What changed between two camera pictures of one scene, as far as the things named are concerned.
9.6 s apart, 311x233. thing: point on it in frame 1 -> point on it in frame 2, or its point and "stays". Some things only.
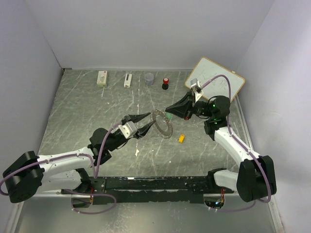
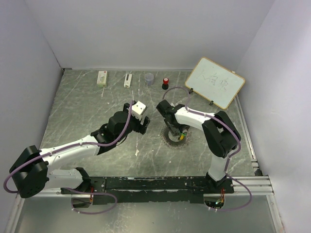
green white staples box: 102,79 stays
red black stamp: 165,85 stays
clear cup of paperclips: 149,78 stays
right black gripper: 181,109 -> 175,131
